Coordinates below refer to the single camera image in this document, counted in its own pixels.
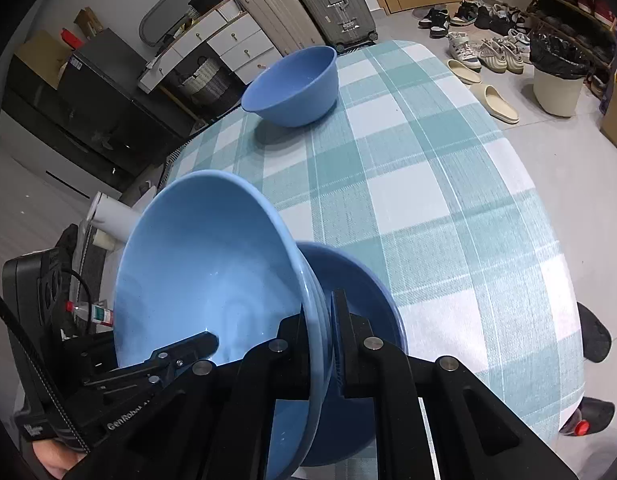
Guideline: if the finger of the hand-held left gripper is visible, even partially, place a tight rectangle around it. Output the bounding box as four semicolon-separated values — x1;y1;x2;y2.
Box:
82;331;220;390
81;379;200;454

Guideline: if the silver suitcase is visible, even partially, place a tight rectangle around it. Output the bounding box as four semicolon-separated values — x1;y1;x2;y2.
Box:
283;0;379;53

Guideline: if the person's left hand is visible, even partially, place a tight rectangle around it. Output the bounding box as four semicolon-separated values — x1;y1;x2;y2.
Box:
31;441;90;480

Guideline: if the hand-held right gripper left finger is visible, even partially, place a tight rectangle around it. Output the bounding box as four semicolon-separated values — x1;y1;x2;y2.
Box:
83;311;313;480

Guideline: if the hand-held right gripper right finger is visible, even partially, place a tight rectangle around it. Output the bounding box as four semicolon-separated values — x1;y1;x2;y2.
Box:
331;289;582;480

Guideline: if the grey arched mirror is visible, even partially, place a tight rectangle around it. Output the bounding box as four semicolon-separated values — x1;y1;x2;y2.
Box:
139;0;192;49

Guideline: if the beige suitcase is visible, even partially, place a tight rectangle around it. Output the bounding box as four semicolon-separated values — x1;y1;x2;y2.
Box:
233;0;325;59

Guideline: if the pile of shoes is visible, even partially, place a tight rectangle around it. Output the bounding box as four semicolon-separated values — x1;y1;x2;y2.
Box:
412;0;535;77

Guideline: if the printed cardboard box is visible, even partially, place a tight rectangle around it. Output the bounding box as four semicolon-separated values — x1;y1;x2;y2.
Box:
598;67;617;159

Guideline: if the white curtain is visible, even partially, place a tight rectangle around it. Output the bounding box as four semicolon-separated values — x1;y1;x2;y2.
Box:
0;145;96;281

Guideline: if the black cable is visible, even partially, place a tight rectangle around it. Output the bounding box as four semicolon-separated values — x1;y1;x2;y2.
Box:
62;269;98;337

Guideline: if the patterned white rug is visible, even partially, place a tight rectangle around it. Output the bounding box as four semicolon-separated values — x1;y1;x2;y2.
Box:
158;145;186;201

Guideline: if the white wardrobe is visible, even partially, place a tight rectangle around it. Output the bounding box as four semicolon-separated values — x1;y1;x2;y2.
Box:
0;110;125;202

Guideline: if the red capped water bottle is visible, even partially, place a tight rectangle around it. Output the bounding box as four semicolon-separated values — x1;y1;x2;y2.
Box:
65;300;115;329

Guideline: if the blue bowl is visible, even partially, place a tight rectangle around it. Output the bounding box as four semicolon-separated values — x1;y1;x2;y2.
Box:
241;46;339;128
294;241;408;467
113;170;335;480

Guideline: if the grey mattress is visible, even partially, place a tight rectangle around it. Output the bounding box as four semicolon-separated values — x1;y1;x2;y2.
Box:
63;220;122;311

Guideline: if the black slipper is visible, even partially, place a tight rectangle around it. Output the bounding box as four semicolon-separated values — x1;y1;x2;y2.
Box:
558;397;617;439
577;301;613;365

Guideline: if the small cardboard box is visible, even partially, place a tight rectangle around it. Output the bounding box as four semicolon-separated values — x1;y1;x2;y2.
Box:
73;7;107;39

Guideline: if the wooden shoe rack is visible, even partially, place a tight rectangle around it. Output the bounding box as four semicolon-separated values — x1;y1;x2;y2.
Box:
515;0;617;99

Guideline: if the black trash bag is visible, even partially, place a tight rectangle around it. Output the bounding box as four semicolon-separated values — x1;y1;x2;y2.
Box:
529;32;592;80

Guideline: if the woven laundry basket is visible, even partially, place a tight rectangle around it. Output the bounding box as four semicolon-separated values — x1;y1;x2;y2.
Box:
175;57;230;107

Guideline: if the white lidded bin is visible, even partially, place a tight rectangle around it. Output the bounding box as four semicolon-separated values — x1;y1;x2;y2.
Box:
85;192;140;247

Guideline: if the white desk with drawers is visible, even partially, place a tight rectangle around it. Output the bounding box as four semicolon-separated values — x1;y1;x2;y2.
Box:
137;0;285;127

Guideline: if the large tan cardboard box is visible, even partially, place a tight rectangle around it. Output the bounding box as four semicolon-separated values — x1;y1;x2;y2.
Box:
15;30;72;92

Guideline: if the dark grey refrigerator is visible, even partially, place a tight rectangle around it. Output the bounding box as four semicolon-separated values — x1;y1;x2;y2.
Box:
58;27;202;162

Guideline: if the black glass wardrobe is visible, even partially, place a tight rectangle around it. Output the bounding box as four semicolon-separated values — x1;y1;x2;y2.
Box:
1;55;139;182

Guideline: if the beige slide sandal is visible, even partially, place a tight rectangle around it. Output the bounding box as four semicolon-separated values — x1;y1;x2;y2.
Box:
447;58;484;85
470;84;520;125

